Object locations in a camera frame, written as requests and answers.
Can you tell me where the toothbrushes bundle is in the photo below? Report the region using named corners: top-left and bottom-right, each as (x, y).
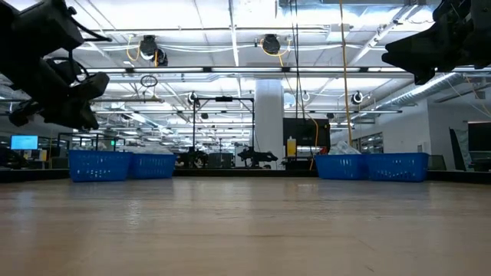
top-left (314, 153), bottom-right (368, 181)

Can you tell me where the long ceiling light strip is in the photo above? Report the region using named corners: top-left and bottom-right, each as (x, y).
top-left (86, 65), bottom-right (407, 74)

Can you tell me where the dark computer monitor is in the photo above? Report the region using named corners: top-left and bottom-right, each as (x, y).
top-left (466, 121), bottom-right (491, 153)

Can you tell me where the black leaning panel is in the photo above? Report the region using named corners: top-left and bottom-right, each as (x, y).
top-left (448, 127), bottom-right (467, 173)

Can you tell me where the blue plastic basket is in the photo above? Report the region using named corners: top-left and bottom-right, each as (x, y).
top-left (68, 149), bottom-right (133, 183)
top-left (128, 153), bottom-right (178, 180)
top-left (364, 152), bottom-right (430, 183)

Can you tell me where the black wall screen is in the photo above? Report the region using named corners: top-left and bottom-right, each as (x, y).
top-left (282, 117), bottom-right (331, 148)

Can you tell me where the black aluminium table frame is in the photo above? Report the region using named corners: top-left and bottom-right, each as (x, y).
top-left (0, 167), bottom-right (491, 184)

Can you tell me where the black gantry frame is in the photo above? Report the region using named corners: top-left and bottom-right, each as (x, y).
top-left (190, 95), bottom-right (257, 170)

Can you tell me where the blue lit computer monitor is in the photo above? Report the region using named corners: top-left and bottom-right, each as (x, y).
top-left (9, 134), bottom-right (40, 152)

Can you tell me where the white blue bagged toothbrush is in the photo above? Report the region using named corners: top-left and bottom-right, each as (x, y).
top-left (343, 143), bottom-right (364, 156)
top-left (328, 140), bottom-right (352, 156)

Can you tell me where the silver air duct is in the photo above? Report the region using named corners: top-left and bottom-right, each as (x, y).
top-left (374, 71), bottom-right (467, 113)

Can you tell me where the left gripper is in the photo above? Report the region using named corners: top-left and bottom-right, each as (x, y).
top-left (7, 57), bottom-right (111, 131)

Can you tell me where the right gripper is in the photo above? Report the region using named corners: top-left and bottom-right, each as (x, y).
top-left (381, 11), bottom-right (491, 86)

